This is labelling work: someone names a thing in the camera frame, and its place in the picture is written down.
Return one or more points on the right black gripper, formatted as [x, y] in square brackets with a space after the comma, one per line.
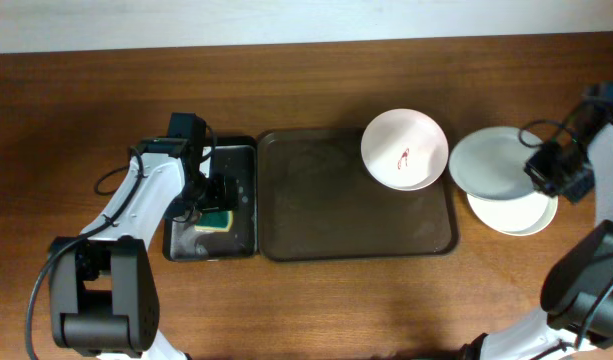
[544, 170]

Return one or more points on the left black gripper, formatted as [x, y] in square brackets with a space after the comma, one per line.
[226, 192]

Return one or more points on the green yellow sponge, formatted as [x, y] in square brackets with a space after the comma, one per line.
[215, 222]

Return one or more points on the cream plate with red stain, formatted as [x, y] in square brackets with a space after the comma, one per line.
[517, 217]

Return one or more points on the grey plate with red stain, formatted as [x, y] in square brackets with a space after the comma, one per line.
[489, 164]

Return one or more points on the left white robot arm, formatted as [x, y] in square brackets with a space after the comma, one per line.
[103, 299]

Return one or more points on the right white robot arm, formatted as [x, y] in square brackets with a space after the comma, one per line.
[576, 304]

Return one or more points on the black small water tray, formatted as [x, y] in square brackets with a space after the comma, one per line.
[235, 156]

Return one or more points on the large brown serving tray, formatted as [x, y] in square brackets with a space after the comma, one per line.
[316, 201]

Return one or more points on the pink plate with red stain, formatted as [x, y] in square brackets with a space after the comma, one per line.
[404, 149]

